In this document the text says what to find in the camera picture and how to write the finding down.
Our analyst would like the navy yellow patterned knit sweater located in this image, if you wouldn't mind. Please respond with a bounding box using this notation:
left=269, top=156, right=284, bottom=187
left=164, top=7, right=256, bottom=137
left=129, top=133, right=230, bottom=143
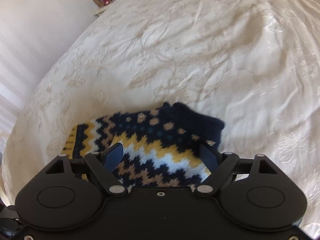
left=62, top=102, right=225, bottom=187

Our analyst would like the cream floral bedspread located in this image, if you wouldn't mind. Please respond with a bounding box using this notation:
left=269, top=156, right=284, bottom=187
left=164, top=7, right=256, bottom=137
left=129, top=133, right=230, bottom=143
left=2, top=0, right=319, bottom=238

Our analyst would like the white bedside table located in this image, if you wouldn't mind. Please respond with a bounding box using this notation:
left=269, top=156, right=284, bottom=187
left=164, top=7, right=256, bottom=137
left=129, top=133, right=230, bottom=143
left=94, top=5, right=110, bottom=17

